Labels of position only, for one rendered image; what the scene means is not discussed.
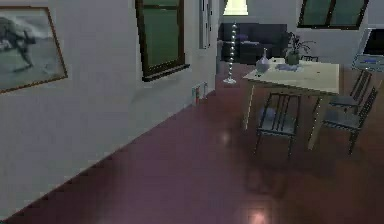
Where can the pale wooden dining table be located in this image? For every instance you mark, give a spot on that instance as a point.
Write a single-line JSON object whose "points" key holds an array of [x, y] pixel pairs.
{"points": [[310, 76]]}

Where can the potted house plant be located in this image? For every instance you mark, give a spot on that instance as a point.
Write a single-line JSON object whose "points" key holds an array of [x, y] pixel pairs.
{"points": [[294, 50]]}

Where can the dark slatted chair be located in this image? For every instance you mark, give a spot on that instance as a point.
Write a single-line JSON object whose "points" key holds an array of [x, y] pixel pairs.
{"points": [[353, 96], [278, 120], [309, 58], [350, 120]]}

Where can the grey cloth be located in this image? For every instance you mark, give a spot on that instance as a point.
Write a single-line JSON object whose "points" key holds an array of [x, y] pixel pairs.
{"points": [[288, 67]]}

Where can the dark sofa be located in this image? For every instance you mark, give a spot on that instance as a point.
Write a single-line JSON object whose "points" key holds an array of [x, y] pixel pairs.
{"points": [[260, 41]]}

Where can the floor lamp with beaded pole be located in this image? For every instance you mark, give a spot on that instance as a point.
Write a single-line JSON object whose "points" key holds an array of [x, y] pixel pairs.
{"points": [[232, 50]]}

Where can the dark brown framed window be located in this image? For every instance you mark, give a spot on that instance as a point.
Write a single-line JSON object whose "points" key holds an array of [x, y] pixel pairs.
{"points": [[162, 36], [333, 13]]}

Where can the brown framed grey picture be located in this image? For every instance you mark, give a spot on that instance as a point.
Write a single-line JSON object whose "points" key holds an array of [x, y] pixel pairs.
{"points": [[23, 50]]}

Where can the grey glass vase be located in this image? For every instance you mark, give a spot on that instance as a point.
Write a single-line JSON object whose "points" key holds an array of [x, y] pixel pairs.
{"points": [[263, 63]]}

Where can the grey framed wall picture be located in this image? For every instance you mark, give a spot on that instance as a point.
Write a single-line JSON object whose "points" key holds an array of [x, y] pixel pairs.
{"points": [[205, 23]]}

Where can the grey open laptop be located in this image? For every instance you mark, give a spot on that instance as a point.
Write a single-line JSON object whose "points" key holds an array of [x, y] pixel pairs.
{"points": [[370, 50]]}

